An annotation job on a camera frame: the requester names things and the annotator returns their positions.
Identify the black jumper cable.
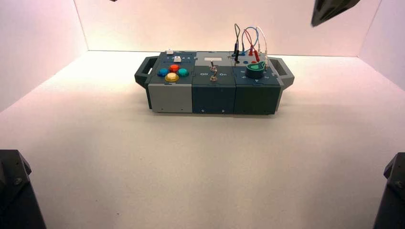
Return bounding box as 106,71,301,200
233,23,241,65

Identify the grey modular task box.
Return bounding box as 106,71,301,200
134,50,295,115

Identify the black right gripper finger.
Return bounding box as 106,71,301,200
323,0,362,22
311,0,331,28

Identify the white jumper cable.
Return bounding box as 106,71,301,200
256,26,269,69

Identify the red jumper cable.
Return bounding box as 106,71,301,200
244,29,261,63

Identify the green pointer knob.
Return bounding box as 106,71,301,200
245,62,268,80

